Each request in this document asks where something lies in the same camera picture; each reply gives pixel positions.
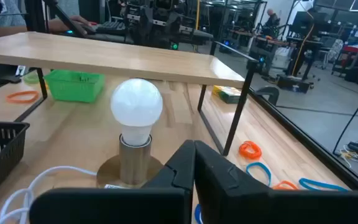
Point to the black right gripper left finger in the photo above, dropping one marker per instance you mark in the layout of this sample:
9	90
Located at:
110	205

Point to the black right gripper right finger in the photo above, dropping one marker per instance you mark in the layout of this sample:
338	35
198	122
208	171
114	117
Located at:
259	205

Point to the orange rubber band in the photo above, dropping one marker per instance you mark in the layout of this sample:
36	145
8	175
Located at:
8	97
286	182

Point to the blue rubber band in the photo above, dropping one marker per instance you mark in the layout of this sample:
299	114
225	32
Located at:
258	164
302	182

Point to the orange coil wristband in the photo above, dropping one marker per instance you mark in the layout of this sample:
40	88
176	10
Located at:
241	151

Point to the wooden shelf riser black legs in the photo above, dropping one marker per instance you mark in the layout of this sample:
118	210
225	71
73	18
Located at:
104	59

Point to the brass lamp with white bulb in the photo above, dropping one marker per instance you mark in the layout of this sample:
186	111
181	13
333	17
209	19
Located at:
136	102

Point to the yellow green crayon box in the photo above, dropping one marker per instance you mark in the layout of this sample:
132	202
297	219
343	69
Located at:
227	93

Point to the green plastic basket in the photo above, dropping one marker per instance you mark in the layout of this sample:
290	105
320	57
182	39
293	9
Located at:
73	87

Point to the black keyboard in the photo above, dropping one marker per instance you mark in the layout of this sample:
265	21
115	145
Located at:
110	27

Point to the black table frame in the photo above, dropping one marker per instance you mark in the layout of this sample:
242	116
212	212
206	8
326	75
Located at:
306	140

